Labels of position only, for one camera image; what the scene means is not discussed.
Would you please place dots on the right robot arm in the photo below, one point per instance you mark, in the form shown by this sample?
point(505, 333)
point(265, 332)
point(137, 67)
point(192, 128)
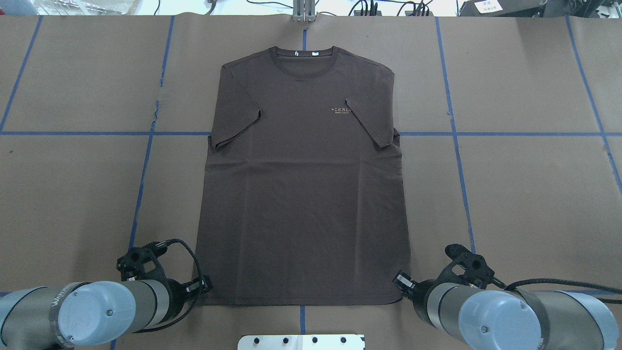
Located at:
point(512, 320)

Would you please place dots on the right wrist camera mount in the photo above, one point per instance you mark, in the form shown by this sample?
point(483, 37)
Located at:
point(468, 269)

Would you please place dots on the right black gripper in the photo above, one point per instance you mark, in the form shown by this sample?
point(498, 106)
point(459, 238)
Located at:
point(417, 292)

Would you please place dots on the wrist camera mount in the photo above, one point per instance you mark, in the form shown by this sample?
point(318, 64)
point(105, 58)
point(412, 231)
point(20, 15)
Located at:
point(468, 269)
point(141, 263)

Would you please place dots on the blue tape line lengthwise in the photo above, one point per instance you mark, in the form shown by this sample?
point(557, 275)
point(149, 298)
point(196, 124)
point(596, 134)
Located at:
point(454, 135)

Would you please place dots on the aluminium frame post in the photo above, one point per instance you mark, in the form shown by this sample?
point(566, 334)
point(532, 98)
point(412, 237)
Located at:
point(304, 11)

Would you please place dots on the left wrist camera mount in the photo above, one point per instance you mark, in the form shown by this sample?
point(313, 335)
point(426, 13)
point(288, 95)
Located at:
point(141, 263)

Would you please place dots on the white metal base plate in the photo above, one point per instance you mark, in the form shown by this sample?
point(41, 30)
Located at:
point(302, 342)

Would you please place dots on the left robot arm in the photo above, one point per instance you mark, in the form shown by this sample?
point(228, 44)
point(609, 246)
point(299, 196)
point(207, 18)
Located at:
point(92, 313)

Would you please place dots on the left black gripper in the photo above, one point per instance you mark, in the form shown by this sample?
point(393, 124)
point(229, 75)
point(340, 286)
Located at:
point(176, 295)

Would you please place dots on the dark brown t-shirt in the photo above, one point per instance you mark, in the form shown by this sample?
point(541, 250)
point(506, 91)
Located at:
point(303, 200)

